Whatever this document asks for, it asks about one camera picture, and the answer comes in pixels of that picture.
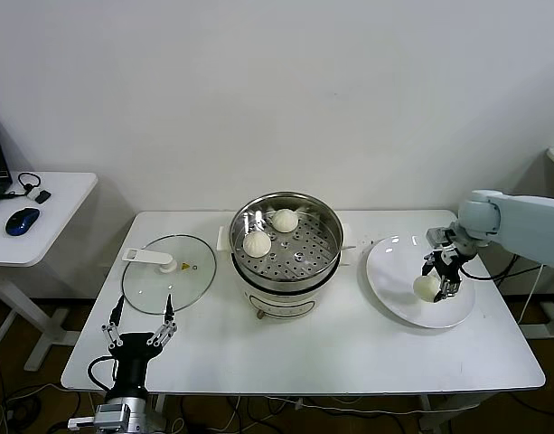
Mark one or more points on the white steamed baozi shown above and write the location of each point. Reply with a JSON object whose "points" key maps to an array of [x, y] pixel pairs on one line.
{"points": [[257, 244], [425, 288], [284, 220]]}

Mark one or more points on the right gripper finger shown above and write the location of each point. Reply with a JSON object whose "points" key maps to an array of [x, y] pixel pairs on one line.
{"points": [[450, 287], [429, 262]]}

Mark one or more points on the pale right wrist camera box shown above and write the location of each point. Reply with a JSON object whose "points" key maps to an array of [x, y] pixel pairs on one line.
{"points": [[440, 236]]}

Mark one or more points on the white table leg frame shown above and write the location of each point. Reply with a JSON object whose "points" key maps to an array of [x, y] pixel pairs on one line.
{"points": [[426, 409]]}

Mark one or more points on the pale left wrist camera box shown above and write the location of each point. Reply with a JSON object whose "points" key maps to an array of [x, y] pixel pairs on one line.
{"points": [[81, 423]]}

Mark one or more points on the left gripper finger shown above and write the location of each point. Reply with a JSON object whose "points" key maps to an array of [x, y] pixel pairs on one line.
{"points": [[117, 312], [169, 311]]}

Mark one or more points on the blue computer mouse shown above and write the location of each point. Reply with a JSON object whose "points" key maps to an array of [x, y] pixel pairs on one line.
{"points": [[22, 221]]}

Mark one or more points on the round glass pot lid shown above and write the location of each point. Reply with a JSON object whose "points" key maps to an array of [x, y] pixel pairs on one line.
{"points": [[186, 280]]}

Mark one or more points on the white desk foot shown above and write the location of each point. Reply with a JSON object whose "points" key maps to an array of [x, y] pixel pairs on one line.
{"points": [[543, 331]]}

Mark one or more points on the white side table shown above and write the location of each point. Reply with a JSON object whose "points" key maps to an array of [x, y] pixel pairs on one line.
{"points": [[64, 217]]}

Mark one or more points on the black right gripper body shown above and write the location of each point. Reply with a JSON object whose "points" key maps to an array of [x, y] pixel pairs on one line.
{"points": [[449, 261]]}

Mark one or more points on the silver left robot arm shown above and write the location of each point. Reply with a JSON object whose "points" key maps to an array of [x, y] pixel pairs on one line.
{"points": [[129, 413]]}

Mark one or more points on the small black dongle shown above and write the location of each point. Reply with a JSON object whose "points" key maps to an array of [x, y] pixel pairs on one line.
{"points": [[44, 196]]}

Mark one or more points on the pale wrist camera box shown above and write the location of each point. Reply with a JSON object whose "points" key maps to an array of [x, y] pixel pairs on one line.
{"points": [[440, 236], [81, 423]]}

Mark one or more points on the large white plate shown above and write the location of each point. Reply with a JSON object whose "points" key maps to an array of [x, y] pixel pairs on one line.
{"points": [[394, 280]]}

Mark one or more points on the stainless steel steamer basket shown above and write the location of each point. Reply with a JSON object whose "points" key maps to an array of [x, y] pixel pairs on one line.
{"points": [[239, 223]]}

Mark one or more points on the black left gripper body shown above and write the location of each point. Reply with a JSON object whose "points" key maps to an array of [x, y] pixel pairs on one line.
{"points": [[132, 348]]}

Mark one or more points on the pale right robot arm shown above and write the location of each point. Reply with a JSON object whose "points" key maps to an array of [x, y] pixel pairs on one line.
{"points": [[529, 217]]}

